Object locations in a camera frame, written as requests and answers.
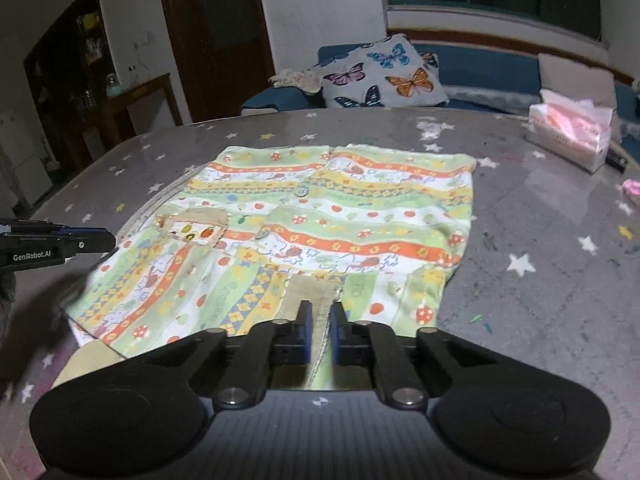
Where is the colourful patterned children's garment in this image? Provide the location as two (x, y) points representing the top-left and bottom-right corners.
(61, 144), (476, 387)

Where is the left gloved hand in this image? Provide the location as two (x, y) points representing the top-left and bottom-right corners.
(0, 272), (16, 344)

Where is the wooden side table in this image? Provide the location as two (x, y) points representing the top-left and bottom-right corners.
(101, 73), (183, 146)

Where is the dark wooden shelf cabinet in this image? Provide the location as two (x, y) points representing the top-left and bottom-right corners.
(24, 0), (115, 172)

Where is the brown wooden door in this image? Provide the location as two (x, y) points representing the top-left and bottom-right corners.
(162, 0), (274, 122)

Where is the crumpled beige cloth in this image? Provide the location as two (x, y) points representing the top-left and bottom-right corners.
(269, 68), (322, 96)

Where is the butterfly print pillow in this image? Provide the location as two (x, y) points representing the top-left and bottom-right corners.
(316, 35), (449, 108)

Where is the blue sofa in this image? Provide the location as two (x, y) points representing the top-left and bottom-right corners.
(241, 44), (639, 162)

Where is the pink tissue pack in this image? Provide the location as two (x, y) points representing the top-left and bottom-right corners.
(525, 89), (614, 174)

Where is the pink hair scrunchie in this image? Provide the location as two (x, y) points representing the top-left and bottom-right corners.
(620, 179), (640, 207)

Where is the grey cushion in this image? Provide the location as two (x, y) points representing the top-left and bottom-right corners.
(538, 53), (617, 110)

